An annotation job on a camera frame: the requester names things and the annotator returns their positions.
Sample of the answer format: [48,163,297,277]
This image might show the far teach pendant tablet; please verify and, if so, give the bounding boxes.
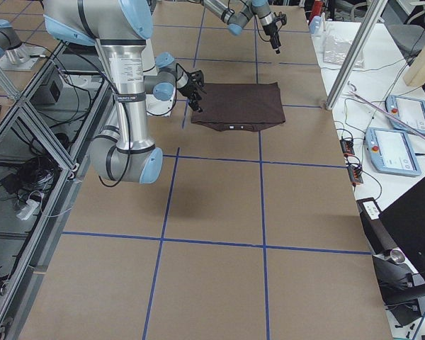
[385,95,425,135]

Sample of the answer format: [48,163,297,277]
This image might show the silver foil bag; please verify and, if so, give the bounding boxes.
[323,35,353,65]

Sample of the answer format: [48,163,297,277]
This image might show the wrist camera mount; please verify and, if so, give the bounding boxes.
[273,12,288,26]
[191,70,205,94]

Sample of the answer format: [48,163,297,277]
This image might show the red object at edge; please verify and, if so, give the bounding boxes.
[312,0,323,16]

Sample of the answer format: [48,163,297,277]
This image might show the white power strip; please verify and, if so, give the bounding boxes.
[16,198,40,221]

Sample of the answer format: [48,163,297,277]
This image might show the black laptop computer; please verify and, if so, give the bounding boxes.
[380,177,425,280]

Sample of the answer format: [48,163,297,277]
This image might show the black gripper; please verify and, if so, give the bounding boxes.
[179,72,203,113]
[263,22,281,54]

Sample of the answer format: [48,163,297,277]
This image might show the black equipment stand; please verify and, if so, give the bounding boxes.
[357,198,425,326]

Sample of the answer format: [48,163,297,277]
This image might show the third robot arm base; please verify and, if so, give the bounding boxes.
[0,19,44,71]

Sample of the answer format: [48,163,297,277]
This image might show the near teach pendant tablet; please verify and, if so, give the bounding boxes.
[365,127,421,177]

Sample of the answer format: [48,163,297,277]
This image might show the steel cup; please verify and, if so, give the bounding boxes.
[382,248,406,265]

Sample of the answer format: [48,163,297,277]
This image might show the teach pendant tablet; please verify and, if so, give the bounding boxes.
[365,127,421,177]
[385,95,425,135]

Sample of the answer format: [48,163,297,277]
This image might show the white pedestal base plate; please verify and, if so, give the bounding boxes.
[146,89,176,117]

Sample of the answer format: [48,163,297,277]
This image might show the brown t-shirt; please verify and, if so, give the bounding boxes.
[191,82,285,132]

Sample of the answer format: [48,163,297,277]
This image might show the aluminium frame post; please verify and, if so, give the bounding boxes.
[325,0,388,110]

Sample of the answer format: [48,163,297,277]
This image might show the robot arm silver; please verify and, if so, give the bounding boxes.
[44,1,204,183]
[200,0,287,54]

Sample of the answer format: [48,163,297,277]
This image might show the orange electronics board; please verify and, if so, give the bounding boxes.
[340,138,355,157]

